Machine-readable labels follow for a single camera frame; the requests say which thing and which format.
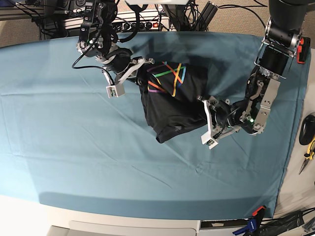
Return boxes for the white table frame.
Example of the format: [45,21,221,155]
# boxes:
[47,217,233,236]

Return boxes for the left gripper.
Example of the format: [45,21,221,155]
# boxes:
[197,96,243,142]

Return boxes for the black T-shirt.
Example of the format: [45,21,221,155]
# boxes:
[137,61,208,144]

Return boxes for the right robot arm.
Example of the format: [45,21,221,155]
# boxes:
[72,0,155,86]

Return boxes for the yellow handled pliers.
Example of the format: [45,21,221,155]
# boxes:
[299,138,315,175]

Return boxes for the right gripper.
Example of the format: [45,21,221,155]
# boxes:
[102,56,155,85]

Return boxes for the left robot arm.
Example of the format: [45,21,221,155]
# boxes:
[199,0,315,148]

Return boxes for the teal table cloth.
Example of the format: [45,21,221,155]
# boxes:
[0,37,311,220]

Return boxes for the black electronics boxes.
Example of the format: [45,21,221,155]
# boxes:
[52,0,97,15]

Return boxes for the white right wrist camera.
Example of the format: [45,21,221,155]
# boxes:
[106,84,125,98]

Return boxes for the blue orange clamp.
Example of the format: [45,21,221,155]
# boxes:
[233,205,266,236]

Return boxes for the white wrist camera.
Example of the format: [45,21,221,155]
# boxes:
[106,84,125,98]
[201,132,218,149]

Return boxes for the red black clamp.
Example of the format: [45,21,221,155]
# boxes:
[297,37,311,64]

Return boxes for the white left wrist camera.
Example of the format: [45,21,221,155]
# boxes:
[201,132,218,149]

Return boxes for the black computer mouse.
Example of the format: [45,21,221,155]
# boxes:
[299,114,315,146]

